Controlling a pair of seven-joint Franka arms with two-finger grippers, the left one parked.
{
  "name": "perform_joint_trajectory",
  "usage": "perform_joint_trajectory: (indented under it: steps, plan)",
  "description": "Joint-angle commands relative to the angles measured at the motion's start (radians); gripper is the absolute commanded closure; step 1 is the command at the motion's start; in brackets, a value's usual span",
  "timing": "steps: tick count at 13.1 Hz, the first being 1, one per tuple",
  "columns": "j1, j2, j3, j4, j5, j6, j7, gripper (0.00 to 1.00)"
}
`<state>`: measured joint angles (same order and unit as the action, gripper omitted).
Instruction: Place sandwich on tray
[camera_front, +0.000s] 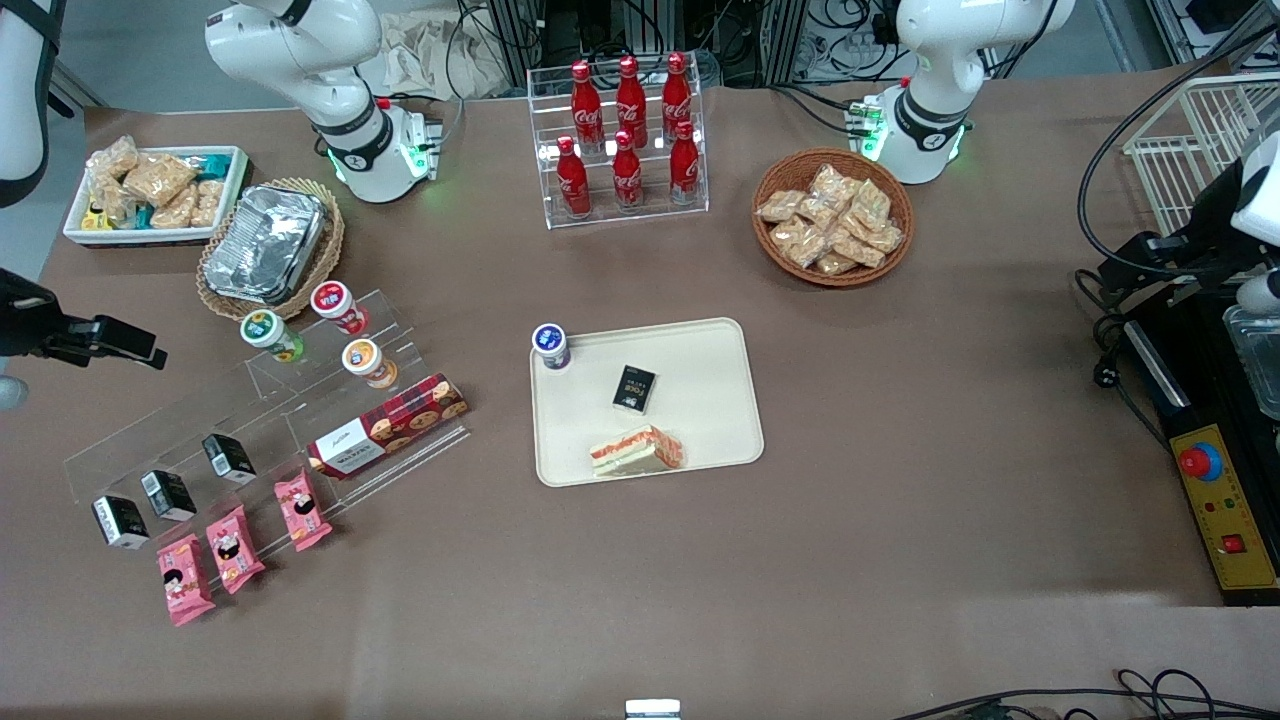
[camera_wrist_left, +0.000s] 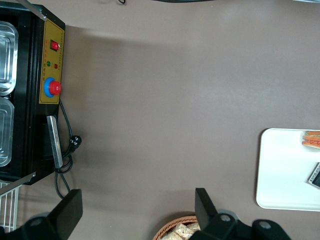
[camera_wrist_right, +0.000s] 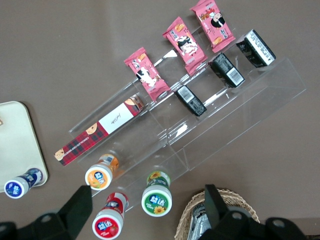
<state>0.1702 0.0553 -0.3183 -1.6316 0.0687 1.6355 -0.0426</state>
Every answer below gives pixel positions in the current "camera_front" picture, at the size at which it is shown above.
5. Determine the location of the round brown wicker basket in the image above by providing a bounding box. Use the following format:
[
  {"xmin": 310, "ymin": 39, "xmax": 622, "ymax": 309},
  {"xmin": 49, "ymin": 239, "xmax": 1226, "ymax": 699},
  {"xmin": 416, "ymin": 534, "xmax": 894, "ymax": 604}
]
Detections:
[{"xmin": 752, "ymin": 148, "xmax": 915, "ymax": 289}]

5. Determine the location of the black cable with plug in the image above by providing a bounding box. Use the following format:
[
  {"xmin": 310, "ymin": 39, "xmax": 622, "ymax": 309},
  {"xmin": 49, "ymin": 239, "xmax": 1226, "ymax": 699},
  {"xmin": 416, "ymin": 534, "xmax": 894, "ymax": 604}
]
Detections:
[{"xmin": 1075, "ymin": 270, "xmax": 1166, "ymax": 426}]

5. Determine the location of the white wire basket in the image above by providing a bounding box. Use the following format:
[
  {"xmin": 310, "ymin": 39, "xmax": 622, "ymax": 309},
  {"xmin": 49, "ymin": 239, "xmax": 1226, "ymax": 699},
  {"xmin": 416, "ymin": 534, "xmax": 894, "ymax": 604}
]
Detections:
[{"xmin": 1122, "ymin": 72, "xmax": 1280, "ymax": 237}]

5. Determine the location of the white cloth bag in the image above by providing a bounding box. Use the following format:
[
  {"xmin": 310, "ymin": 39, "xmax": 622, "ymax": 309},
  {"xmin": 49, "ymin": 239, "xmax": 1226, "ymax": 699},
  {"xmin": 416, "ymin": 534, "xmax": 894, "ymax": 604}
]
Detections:
[{"xmin": 362, "ymin": 10, "xmax": 513, "ymax": 103}]

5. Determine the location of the blue-capped white bottle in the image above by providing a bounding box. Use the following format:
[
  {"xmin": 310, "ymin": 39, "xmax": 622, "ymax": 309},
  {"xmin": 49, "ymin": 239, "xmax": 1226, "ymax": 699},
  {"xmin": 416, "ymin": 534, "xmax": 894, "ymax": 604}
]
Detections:
[{"xmin": 531, "ymin": 323, "xmax": 572, "ymax": 372}]

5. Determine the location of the orange-capped small bottle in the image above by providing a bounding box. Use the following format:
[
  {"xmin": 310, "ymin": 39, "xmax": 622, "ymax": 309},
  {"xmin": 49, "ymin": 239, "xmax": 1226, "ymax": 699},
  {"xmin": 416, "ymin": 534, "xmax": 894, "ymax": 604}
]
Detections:
[{"xmin": 341, "ymin": 339, "xmax": 399, "ymax": 391}]

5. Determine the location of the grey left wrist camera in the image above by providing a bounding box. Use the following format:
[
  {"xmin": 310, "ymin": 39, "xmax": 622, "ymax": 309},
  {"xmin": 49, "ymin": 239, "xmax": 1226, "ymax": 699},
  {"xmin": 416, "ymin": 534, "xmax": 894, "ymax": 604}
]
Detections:
[{"xmin": 1237, "ymin": 270, "xmax": 1280, "ymax": 314}]

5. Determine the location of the white rectangular snack bin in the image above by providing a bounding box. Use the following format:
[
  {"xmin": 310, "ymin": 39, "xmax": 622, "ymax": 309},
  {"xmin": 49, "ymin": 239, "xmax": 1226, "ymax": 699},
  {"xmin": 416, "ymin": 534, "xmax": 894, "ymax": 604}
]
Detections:
[{"xmin": 62, "ymin": 145, "xmax": 251, "ymax": 247}]

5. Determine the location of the plastic-wrapped triangle sandwich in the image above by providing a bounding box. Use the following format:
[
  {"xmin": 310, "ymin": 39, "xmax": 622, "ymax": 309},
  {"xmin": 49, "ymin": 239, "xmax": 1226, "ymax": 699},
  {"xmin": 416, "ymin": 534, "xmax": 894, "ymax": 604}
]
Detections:
[{"xmin": 588, "ymin": 425, "xmax": 686, "ymax": 479}]

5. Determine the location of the clear plastic container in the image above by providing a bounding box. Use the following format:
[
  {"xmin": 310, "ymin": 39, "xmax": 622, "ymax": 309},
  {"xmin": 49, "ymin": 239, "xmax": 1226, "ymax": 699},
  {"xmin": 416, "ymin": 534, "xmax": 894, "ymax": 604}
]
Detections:
[{"xmin": 1222, "ymin": 305, "xmax": 1280, "ymax": 421}]

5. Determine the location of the silver foil container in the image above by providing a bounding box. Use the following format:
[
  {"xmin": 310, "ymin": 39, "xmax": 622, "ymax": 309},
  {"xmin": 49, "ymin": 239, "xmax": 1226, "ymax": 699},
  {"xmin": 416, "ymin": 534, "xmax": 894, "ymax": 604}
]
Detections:
[{"xmin": 203, "ymin": 185, "xmax": 332, "ymax": 306}]

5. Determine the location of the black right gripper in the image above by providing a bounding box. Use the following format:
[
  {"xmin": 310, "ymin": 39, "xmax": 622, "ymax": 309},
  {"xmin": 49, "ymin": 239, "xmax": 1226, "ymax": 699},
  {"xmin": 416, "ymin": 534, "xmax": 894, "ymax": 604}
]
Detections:
[{"xmin": 0, "ymin": 268, "xmax": 168, "ymax": 372}]

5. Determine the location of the red cola bottle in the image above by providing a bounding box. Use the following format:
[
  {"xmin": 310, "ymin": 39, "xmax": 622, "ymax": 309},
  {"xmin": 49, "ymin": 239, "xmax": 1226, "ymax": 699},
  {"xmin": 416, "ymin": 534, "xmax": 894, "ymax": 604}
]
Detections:
[
  {"xmin": 571, "ymin": 61, "xmax": 605, "ymax": 152},
  {"xmin": 612, "ymin": 130, "xmax": 645, "ymax": 212},
  {"xmin": 662, "ymin": 52, "xmax": 694, "ymax": 142},
  {"xmin": 616, "ymin": 56, "xmax": 649, "ymax": 147},
  {"xmin": 556, "ymin": 136, "xmax": 592, "ymax": 219},
  {"xmin": 669, "ymin": 120, "xmax": 702, "ymax": 205}
]

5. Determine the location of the clear acrylic stepped display stand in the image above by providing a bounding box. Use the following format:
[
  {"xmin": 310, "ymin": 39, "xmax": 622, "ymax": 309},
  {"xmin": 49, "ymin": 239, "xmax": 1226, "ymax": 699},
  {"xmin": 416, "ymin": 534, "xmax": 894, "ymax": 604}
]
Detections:
[{"xmin": 63, "ymin": 290, "xmax": 471, "ymax": 561}]

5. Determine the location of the green-capped sunflower bottle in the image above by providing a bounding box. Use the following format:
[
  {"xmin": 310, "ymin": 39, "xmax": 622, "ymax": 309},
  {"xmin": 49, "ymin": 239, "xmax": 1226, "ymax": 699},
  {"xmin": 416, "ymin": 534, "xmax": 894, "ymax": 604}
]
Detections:
[{"xmin": 240, "ymin": 310, "xmax": 305, "ymax": 364}]

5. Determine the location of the thick black cable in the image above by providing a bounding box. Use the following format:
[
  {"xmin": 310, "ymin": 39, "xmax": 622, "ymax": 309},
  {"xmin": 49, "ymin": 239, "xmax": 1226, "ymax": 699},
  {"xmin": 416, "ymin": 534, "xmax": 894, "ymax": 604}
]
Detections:
[{"xmin": 1077, "ymin": 25, "xmax": 1280, "ymax": 277}]

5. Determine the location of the beige puffed snack packet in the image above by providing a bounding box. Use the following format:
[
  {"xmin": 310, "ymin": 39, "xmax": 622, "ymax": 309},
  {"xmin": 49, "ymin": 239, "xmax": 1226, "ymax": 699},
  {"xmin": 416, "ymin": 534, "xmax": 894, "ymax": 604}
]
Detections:
[
  {"xmin": 150, "ymin": 186, "xmax": 201, "ymax": 230},
  {"xmin": 88, "ymin": 135, "xmax": 141, "ymax": 187},
  {"xmin": 190, "ymin": 178, "xmax": 227, "ymax": 229},
  {"xmin": 122, "ymin": 152, "xmax": 199, "ymax": 209}
]

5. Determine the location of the shallow wicker basket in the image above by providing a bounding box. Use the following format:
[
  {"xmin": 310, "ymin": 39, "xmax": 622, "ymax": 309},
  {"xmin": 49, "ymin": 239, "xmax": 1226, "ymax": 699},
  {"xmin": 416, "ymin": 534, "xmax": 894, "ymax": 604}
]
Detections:
[{"xmin": 196, "ymin": 178, "xmax": 346, "ymax": 322}]

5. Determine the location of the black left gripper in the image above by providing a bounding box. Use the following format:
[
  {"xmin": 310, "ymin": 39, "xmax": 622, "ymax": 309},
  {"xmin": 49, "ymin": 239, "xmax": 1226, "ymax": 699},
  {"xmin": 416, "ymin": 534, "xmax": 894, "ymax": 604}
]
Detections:
[{"xmin": 1098, "ymin": 160, "xmax": 1253, "ymax": 301}]

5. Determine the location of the beige plastic tray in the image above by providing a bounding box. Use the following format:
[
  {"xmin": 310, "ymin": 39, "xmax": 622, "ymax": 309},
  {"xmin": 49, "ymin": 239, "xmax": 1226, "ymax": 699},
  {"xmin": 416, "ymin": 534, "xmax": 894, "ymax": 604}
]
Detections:
[{"xmin": 530, "ymin": 318, "xmax": 766, "ymax": 489}]

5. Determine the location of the red-capped small bottle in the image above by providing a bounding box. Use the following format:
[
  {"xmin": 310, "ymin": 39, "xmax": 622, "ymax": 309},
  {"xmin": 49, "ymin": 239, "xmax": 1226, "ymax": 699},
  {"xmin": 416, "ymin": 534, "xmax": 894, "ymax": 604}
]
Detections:
[{"xmin": 310, "ymin": 281, "xmax": 370, "ymax": 337}]

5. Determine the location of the yellow emergency stop control box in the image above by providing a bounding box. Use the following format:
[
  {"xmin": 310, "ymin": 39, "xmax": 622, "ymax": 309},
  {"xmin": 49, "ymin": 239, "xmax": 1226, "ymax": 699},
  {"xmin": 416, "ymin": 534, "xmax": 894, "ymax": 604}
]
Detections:
[{"xmin": 1168, "ymin": 425, "xmax": 1280, "ymax": 592}]

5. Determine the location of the clear acrylic bottle rack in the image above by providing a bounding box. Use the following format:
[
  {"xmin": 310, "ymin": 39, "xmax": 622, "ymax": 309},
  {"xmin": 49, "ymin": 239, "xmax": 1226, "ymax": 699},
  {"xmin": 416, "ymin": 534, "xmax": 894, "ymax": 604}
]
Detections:
[{"xmin": 527, "ymin": 52, "xmax": 710, "ymax": 231}]

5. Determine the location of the pink cartoon snack packet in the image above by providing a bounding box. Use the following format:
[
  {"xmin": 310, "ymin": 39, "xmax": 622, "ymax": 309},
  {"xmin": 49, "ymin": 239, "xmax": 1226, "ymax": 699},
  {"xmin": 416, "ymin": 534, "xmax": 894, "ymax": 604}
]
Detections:
[
  {"xmin": 206, "ymin": 505, "xmax": 267, "ymax": 596},
  {"xmin": 274, "ymin": 468, "xmax": 333, "ymax": 553},
  {"xmin": 157, "ymin": 533, "xmax": 217, "ymax": 628}
]

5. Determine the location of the black floor cable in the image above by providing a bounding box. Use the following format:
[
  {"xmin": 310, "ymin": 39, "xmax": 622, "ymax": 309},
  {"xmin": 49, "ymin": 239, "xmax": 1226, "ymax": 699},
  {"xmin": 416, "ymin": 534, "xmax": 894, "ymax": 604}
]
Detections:
[{"xmin": 890, "ymin": 668, "xmax": 1280, "ymax": 720}]

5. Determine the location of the black machine frame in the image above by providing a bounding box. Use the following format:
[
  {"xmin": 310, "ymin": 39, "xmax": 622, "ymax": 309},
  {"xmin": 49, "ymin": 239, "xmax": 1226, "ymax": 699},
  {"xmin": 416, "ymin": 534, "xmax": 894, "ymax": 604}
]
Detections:
[{"xmin": 1120, "ymin": 290, "xmax": 1280, "ymax": 607}]

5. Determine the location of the small black box with barcode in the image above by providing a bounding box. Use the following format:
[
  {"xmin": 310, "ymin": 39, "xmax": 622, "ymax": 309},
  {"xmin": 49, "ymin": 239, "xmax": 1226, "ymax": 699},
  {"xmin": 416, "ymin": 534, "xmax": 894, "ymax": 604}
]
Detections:
[
  {"xmin": 140, "ymin": 470, "xmax": 198, "ymax": 523},
  {"xmin": 91, "ymin": 495, "xmax": 151, "ymax": 551},
  {"xmin": 202, "ymin": 433, "xmax": 258, "ymax": 487}
]

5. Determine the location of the red plaid cookie box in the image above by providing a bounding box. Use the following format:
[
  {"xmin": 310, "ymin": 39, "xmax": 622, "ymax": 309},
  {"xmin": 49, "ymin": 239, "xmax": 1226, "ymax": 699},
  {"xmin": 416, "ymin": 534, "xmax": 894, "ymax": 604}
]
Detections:
[{"xmin": 307, "ymin": 373, "xmax": 470, "ymax": 482}]

